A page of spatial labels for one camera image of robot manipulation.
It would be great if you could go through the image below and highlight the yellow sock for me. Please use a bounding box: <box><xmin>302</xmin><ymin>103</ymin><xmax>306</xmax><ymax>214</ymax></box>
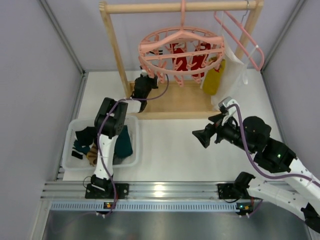
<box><xmin>202</xmin><ymin>59</ymin><xmax>226</xmax><ymax>96</ymax></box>

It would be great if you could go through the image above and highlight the red sock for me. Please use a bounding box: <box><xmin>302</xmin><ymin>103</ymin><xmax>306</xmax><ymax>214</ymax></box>
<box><xmin>190</xmin><ymin>42</ymin><xmax>211</xmax><ymax>83</ymax></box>
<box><xmin>170</xmin><ymin>42</ymin><xmax>188</xmax><ymax>72</ymax></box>

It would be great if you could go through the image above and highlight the pink round clip hanger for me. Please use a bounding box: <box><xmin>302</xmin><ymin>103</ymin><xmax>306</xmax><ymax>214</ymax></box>
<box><xmin>138</xmin><ymin>0</ymin><xmax>225</xmax><ymax>87</ymax></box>

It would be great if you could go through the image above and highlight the dark green sock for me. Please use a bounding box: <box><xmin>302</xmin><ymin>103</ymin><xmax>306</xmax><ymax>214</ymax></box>
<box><xmin>112</xmin><ymin>125</ymin><xmax>133</xmax><ymax>165</ymax></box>
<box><xmin>71</xmin><ymin>140</ymin><xmax>91</xmax><ymax>160</ymax></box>

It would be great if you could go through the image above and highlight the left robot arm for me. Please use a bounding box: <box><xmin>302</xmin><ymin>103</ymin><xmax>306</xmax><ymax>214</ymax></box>
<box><xmin>85</xmin><ymin>73</ymin><xmax>158</xmax><ymax>199</ymax></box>

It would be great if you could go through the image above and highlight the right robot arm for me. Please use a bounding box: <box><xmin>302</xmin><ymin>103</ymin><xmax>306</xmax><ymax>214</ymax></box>
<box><xmin>192</xmin><ymin>114</ymin><xmax>320</xmax><ymax>232</ymax></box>

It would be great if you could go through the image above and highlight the white sock in basket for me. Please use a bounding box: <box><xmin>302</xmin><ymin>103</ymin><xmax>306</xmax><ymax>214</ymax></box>
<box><xmin>124</xmin><ymin>98</ymin><xmax>142</xmax><ymax>114</ymax></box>

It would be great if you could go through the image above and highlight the wooden clothes rack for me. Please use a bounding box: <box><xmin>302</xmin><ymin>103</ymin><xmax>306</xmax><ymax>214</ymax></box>
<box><xmin>99</xmin><ymin>0</ymin><xmax>264</xmax><ymax>120</ymax></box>

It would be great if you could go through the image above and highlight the white mesh laundry bag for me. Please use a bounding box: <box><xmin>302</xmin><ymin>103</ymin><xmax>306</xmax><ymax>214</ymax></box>
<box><xmin>211</xmin><ymin>41</ymin><xmax>249</xmax><ymax>111</ymax></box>

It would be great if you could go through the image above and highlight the black sock in basket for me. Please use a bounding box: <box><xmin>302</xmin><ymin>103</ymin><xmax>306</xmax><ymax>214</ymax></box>
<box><xmin>73</xmin><ymin>126</ymin><xmax>97</xmax><ymax>147</ymax></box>

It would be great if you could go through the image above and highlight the brown striped sock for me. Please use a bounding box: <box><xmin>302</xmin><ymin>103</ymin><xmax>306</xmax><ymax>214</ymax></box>
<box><xmin>86</xmin><ymin>144</ymin><xmax>98</xmax><ymax>167</ymax></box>

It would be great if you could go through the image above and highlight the white plastic basket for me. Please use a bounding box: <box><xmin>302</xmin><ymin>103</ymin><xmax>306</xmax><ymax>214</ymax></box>
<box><xmin>62</xmin><ymin>115</ymin><xmax>141</xmax><ymax>171</ymax></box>

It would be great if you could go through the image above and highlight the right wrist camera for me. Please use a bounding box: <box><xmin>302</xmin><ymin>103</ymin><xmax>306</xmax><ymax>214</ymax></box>
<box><xmin>218</xmin><ymin>96</ymin><xmax>239</xmax><ymax>119</ymax></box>

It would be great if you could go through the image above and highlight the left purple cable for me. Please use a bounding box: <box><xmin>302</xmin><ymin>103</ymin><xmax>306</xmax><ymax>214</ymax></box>
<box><xmin>96</xmin><ymin>76</ymin><xmax>170</xmax><ymax>217</ymax></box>

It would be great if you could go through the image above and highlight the pink wire hanger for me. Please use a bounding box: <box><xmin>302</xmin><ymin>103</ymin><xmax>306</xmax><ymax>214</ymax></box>
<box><xmin>213</xmin><ymin>11</ymin><xmax>265</xmax><ymax>71</ymax></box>

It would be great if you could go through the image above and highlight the aluminium mounting rail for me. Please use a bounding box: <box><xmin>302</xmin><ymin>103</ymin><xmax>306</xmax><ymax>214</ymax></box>
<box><xmin>39</xmin><ymin>181</ymin><xmax>313</xmax><ymax>202</ymax></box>

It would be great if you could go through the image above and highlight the slotted cable duct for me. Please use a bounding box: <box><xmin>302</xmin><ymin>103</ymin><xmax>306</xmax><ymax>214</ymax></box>
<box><xmin>50</xmin><ymin>201</ymin><xmax>253</xmax><ymax>213</ymax></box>

